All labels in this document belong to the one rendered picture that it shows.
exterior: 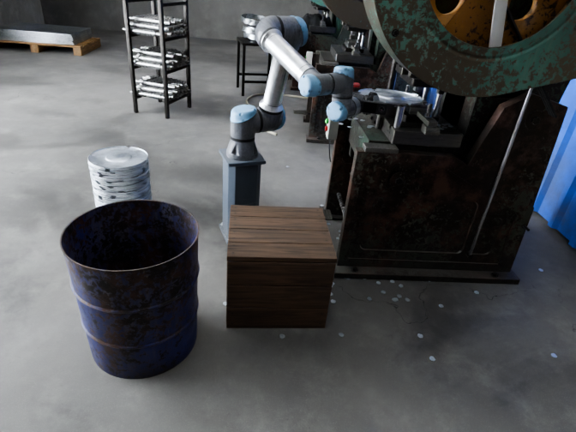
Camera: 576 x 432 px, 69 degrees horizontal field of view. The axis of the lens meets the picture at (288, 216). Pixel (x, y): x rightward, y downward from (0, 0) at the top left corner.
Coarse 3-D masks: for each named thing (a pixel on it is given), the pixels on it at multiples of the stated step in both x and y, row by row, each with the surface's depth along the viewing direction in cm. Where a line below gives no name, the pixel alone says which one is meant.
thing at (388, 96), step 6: (360, 90) 196; (366, 90) 199; (372, 90) 200; (378, 90) 202; (384, 90) 203; (390, 90) 203; (384, 96) 187; (390, 96) 188; (396, 96) 189; (402, 96) 191; (408, 96) 195; (414, 96) 196; (390, 102) 178; (396, 102) 181; (402, 102) 182; (408, 102) 183; (414, 102) 184; (420, 102) 183
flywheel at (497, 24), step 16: (432, 0) 135; (464, 0) 136; (480, 0) 136; (496, 0) 131; (544, 0) 137; (560, 0) 137; (448, 16) 138; (464, 16) 138; (480, 16) 138; (496, 16) 134; (528, 16) 140; (544, 16) 139; (464, 32) 140; (480, 32) 141; (496, 32) 136; (512, 32) 141; (528, 32) 141
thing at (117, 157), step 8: (96, 152) 222; (104, 152) 223; (112, 152) 224; (120, 152) 223; (128, 152) 225; (136, 152) 226; (144, 152) 227; (88, 160) 211; (96, 160) 213; (104, 160) 214; (112, 160) 213; (120, 160) 214; (128, 160) 216; (136, 160) 217; (144, 160) 216; (104, 168) 206; (112, 168) 206; (120, 168) 207
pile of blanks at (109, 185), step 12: (96, 168) 209; (132, 168) 211; (144, 168) 218; (96, 180) 213; (108, 180) 209; (120, 180) 212; (132, 180) 213; (144, 180) 220; (96, 192) 216; (108, 192) 214; (120, 192) 215; (132, 192) 216; (144, 192) 222; (96, 204) 223
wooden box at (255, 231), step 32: (256, 224) 170; (288, 224) 172; (320, 224) 174; (256, 256) 151; (288, 256) 153; (320, 256) 154; (256, 288) 158; (288, 288) 159; (320, 288) 161; (256, 320) 166; (288, 320) 168; (320, 320) 169
